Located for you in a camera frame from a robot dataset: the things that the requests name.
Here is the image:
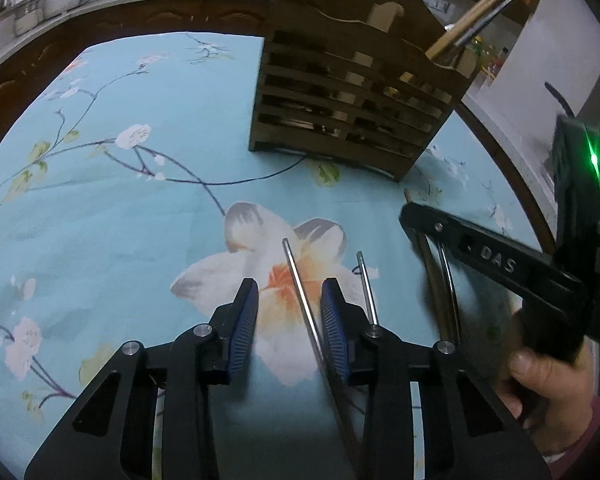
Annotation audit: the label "steel chopstick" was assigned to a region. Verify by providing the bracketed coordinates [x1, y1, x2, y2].
[282, 237, 361, 472]
[452, 0, 514, 48]
[437, 242, 462, 342]
[356, 252, 379, 325]

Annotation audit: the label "wooden lower cabinets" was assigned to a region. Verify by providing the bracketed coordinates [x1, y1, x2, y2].
[0, 0, 271, 143]

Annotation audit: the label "wooden utensil holder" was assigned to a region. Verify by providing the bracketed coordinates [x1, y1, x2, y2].
[249, 0, 469, 182]

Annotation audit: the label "blue floral tablecloth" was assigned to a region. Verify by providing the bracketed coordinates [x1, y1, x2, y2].
[0, 32, 536, 479]

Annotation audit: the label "person's right hand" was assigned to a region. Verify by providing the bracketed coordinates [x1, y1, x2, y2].
[493, 313, 595, 456]

